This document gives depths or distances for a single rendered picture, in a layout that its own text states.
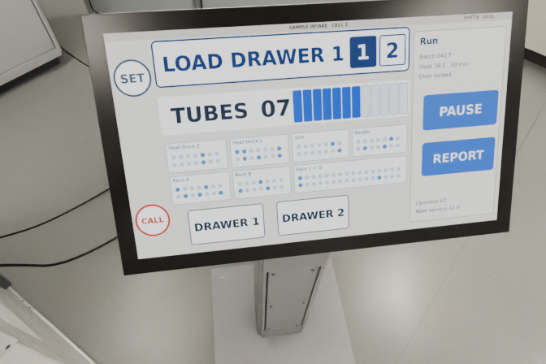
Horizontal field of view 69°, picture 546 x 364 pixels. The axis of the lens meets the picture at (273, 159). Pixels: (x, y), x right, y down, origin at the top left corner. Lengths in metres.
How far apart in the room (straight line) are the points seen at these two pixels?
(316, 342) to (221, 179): 1.04
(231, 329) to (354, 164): 1.04
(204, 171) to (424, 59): 0.30
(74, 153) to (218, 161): 1.56
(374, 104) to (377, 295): 1.15
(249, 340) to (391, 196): 1.00
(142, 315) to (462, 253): 1.23
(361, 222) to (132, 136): 0.30
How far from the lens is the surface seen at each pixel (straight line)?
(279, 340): 1.45
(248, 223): 0.51
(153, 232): 0.52
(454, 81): 0.55
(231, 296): 1.49
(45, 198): 1.92
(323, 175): 0.50
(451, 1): 0.54
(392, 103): 0.51
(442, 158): 0.56
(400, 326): 1.57
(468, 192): 0.59
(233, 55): 0.47
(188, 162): 0.48
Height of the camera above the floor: 1.45
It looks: 53 degrees down
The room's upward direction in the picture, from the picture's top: 3 degrees clockwise
